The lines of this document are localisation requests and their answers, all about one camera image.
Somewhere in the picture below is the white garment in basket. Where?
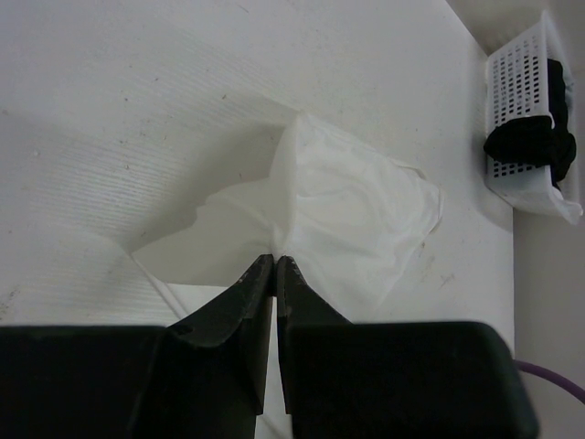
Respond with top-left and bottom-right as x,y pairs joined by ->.
556,78 -> 584,225

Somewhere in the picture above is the white tank top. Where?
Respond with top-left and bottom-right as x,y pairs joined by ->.
133,113 -> 443,322

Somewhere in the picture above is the black tank top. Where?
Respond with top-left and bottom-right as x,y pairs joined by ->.
484,59 -> 577,187

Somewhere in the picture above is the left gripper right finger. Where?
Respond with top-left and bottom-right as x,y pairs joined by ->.
276,257 -> 539,438

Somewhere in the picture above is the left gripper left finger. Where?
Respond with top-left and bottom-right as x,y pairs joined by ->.
1,255 -> 273,438

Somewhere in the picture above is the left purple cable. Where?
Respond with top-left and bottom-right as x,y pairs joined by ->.
513,359 -> 585,405

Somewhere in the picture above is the white plastic laundry basket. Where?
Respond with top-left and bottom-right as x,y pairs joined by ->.
485,11 -> 573,220

